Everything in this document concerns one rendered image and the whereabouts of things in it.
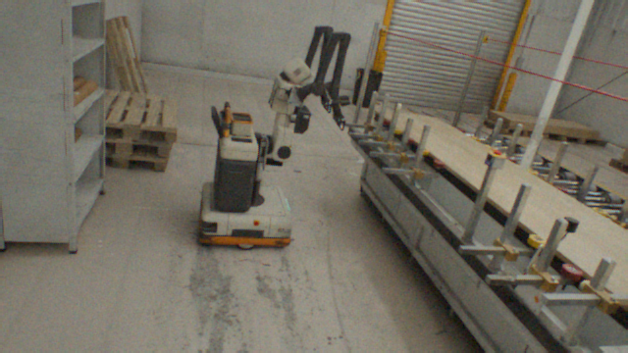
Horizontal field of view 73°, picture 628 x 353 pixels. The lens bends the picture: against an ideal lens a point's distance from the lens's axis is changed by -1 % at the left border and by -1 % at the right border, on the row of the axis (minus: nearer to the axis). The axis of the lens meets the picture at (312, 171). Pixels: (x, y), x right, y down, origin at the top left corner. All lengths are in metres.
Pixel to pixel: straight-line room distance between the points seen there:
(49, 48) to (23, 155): 0.65
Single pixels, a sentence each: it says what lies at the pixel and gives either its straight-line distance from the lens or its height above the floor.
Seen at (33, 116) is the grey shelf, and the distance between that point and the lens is 2.87.
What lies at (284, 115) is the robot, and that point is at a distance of 3.09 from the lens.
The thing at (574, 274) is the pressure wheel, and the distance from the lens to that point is 2.19.
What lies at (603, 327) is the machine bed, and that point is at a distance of 2.25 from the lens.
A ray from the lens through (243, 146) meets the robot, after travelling 2.92.
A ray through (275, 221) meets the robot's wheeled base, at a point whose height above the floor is 0.26.
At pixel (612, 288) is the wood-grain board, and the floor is 0.90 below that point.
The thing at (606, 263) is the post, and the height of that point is 1.09.
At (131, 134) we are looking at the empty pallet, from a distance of 4.31.
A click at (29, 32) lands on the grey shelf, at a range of 2.77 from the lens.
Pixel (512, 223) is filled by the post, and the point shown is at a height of 0.97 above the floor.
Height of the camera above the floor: 1.77
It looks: 21 degrees down
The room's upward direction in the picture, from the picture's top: 11 degrees clockwise
